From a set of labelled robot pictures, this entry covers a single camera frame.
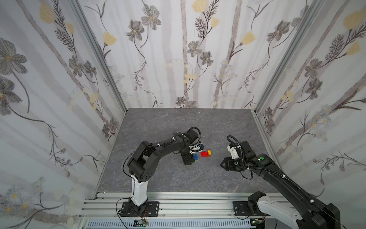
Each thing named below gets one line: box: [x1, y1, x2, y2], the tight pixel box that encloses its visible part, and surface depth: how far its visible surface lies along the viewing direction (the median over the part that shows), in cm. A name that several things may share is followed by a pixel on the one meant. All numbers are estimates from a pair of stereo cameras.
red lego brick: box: [200, 151, 211, 158], surface depth 95 cm
